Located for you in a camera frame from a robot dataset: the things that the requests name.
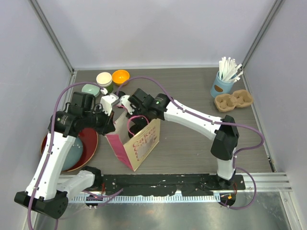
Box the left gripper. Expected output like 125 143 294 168
83 104 116 136

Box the kraft pink paper bag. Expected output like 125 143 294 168
106 112 161 171

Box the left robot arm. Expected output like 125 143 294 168
14 92 119 219

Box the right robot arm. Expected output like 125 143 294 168
120 89 239 189

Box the red round tray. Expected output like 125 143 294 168
40 127 99 172

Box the orange bowl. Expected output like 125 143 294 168
112 69 130 86

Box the pale green bowl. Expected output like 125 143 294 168
81 84 101 98

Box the blue-grey ceramic plate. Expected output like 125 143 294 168
62 138 83 171

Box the blue straw holder can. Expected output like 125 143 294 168
210 72 234 98

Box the brown cardboard cup carrier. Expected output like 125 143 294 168
214 90 253 112

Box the bundle of white straws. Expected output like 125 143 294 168
218 57 243 83

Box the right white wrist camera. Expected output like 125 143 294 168
117 95 135 118

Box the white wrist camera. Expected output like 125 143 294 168
117 95 135 118
100 93 120 116

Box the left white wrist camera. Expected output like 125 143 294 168
100 93 120 116

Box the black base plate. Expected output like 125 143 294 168
74 173 246 196

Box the aluminium frame rail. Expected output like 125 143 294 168
70 173 292 206

